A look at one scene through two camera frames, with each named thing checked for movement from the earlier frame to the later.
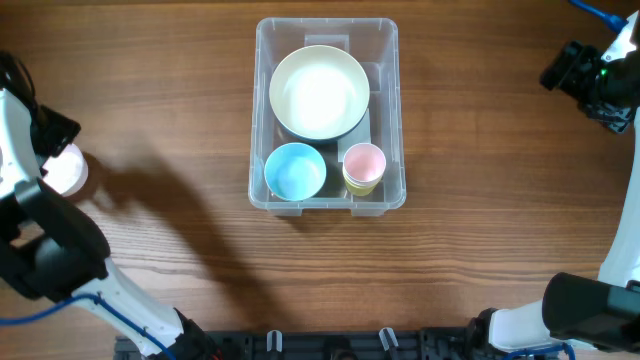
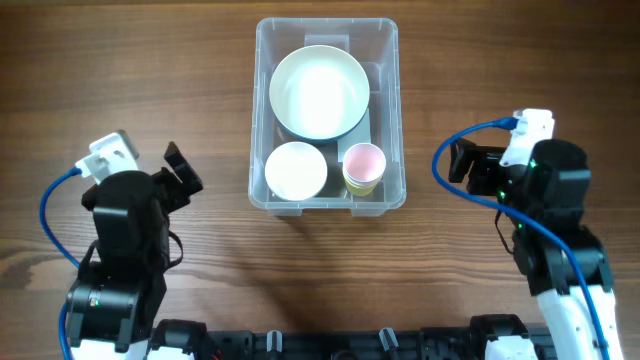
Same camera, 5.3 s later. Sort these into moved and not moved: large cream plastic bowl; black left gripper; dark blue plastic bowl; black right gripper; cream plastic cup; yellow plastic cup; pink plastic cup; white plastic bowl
Moved: black right gripper; dark blue plastic bowl; white plastic bowl; black left gripper
Not moved: large cream plastic bowl; cream plastic cup; pink plastic cup; yellow plastic cup
